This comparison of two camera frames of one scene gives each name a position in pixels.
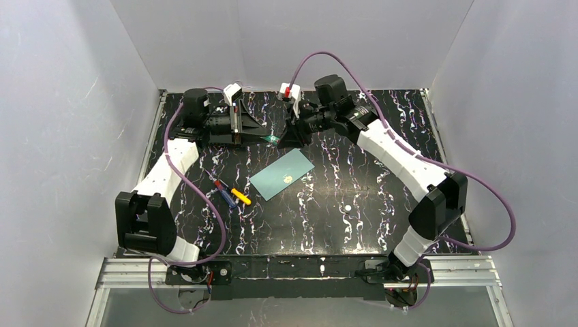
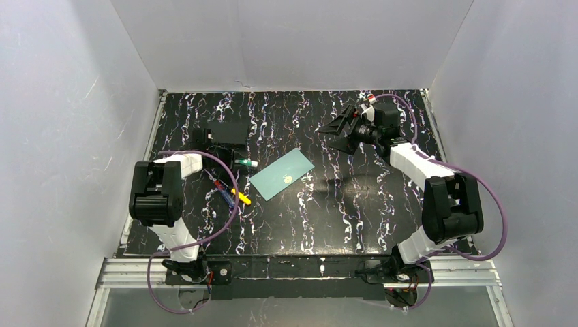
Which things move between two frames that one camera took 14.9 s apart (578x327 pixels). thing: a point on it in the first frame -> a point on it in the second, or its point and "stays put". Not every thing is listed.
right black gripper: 297,120 -> 351,128
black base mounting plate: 310,276 stays put
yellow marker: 240,196 stays put
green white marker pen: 272,139 -> 252,163
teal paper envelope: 279,175 stays put
